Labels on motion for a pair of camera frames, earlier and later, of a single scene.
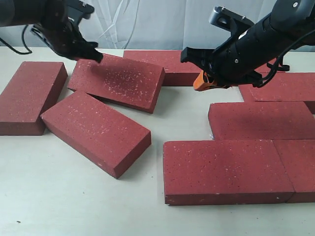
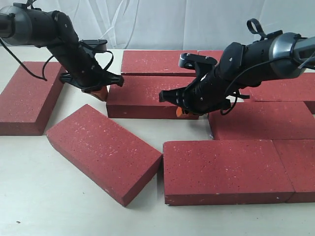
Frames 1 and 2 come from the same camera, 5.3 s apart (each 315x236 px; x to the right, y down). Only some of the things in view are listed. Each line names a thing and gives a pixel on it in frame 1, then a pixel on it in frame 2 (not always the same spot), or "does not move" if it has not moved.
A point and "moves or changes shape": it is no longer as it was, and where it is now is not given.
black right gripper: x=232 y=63 -> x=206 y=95
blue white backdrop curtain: x=148 y=24 does not move
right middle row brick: x=284 y=86 does not move
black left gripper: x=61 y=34 -> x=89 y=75
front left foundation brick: x=222 y=172 does not move
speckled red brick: x=133 y=84 moves or changes shape
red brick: x=96 y=132 moves or changes shape
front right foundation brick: x=298 y=157 does not move
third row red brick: x=261 y=120 does not move
